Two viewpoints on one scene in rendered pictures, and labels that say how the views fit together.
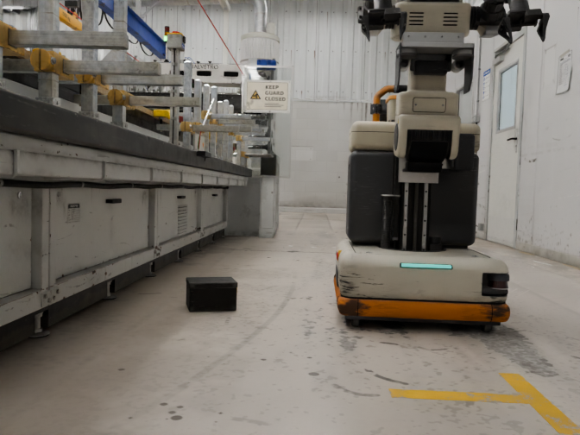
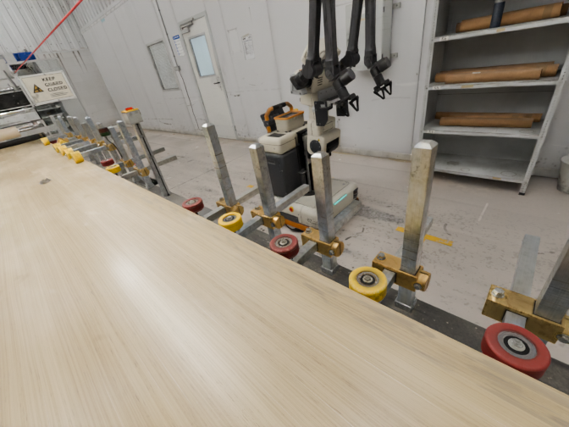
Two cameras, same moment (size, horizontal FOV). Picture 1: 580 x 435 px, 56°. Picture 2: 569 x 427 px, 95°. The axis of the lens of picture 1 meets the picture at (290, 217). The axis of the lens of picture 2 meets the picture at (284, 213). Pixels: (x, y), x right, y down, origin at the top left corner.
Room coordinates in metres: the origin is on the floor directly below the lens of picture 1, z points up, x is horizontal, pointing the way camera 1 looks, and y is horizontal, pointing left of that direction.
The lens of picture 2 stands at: (1.01, 1.15, 1.35)
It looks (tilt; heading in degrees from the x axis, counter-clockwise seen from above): 31 degrees down; 315
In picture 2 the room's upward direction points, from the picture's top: 11 degrees counter-clockwise
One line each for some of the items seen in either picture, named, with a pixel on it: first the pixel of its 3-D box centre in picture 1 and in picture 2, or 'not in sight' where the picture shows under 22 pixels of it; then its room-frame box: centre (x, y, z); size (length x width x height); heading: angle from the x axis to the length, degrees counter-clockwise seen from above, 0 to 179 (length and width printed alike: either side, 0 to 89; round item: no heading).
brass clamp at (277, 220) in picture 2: (92, 77); (267, 217); (1.66, 0.60, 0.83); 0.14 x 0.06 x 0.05; 178
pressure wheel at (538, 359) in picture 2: not in sight; (506, 362); (0.93, 0.78, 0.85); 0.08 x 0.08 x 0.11
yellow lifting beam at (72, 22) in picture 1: (75, 23); not in sight; (7.58, 2.98, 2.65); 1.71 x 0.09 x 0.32; 178
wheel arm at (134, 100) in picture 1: (137, 101); (236, 202); (1.92, 0.54, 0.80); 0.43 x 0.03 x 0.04; 88
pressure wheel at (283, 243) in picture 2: not in sight; (286, 256); (1.43, 0.76, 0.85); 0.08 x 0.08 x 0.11
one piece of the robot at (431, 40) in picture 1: (432, 61); (330, 104); (2.03, -0.50, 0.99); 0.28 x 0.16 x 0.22; 87
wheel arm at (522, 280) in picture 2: not in sight; (519, 294); (0.92, 0.58, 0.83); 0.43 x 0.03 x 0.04; 88
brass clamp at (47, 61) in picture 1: (53, 65); (322, 242); (1.41, 0.61, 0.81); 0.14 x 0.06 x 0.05; 178
